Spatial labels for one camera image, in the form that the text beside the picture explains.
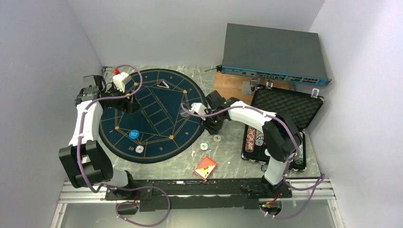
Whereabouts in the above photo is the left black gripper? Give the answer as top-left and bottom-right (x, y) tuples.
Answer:
(104, 82), (142, 114)

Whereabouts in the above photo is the green chip roll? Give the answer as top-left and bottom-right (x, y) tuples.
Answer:
(294, 132), (305, 169)

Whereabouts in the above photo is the aluminium frame rail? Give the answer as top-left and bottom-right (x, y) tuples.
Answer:
(50, 66), (113, 228)

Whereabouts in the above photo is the triangular red black marker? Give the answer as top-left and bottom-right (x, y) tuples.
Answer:
(157, 79), (170, 89)

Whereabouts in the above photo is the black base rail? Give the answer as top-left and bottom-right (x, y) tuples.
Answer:
(105, 178), (292, 212)

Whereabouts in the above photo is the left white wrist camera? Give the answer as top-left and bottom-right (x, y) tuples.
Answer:
(113, 69), (131, 93)

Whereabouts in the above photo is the light blue 10 chip stack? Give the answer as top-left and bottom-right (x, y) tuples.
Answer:
(200, 142), (209, 151)

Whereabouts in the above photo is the red playing card box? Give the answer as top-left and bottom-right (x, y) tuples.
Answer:
(194, 156), (217, 181)

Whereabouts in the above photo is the grey network switch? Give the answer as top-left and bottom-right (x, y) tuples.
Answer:
(217, 23), (331, 86)

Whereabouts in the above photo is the red chip roll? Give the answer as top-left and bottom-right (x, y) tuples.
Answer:
(245, 127), (256, 152)

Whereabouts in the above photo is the grey dealer button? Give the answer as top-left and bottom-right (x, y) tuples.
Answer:
(179, 110), (189, 118)

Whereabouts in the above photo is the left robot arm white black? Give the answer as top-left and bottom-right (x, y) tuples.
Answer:
(58, 72), (140, 200)

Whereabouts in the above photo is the round dark blue poker mat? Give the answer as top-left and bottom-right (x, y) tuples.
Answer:
(99, 68), (207, 163)

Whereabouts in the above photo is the yellow 50 chip stack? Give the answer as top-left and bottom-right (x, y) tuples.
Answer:
(213, 134), (221, 142)

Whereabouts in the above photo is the wooden board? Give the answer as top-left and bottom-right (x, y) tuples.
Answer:
(211, 72), (290, 106)

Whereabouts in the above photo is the blue round blind button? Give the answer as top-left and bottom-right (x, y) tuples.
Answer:
(128, 130), (140, 140)

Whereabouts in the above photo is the white chip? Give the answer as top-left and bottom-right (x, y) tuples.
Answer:
(135, 145), (144, 153)

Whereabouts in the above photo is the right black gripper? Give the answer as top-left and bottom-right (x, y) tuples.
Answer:
(199, 109), (225, 135)

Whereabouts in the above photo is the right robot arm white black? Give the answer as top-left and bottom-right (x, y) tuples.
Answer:
(188, 91), (302, 197)

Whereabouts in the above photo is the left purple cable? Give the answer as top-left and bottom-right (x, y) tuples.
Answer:
(76, 65), (171, 228)

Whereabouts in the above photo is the black poker chip case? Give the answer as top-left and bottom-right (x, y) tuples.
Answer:
(241, 87), (325, 172)

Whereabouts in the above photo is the blue grey chip roll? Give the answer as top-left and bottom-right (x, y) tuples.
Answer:
(255, 130), (264, 146)

